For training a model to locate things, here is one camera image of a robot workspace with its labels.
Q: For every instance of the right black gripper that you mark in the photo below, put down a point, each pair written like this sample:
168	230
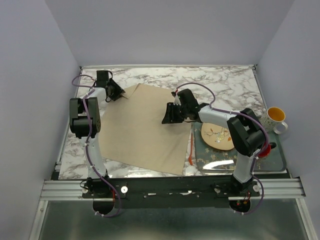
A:
169	117

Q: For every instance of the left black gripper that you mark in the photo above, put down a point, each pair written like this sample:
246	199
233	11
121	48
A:
118	90

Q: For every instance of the beige cloth napkin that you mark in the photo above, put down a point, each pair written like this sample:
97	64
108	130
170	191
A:
132	131

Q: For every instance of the orange plastic fork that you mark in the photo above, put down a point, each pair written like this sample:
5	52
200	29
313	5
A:
190	158

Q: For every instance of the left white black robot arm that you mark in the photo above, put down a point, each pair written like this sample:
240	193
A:
85	123

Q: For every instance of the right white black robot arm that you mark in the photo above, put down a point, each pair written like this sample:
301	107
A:
248	136

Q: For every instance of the white floral mug yellow inside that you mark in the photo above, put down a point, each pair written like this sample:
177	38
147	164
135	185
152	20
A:
273	120

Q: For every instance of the beige floral plate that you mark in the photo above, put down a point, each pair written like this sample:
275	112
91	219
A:
217	137

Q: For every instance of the teal floral serving tray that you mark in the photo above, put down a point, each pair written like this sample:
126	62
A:
211	160

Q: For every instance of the red black cup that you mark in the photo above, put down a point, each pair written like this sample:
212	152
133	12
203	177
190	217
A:
267	151

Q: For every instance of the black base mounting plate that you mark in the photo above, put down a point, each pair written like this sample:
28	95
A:
111	196

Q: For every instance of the aluminium frame rail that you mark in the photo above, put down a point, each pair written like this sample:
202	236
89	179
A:
65	190

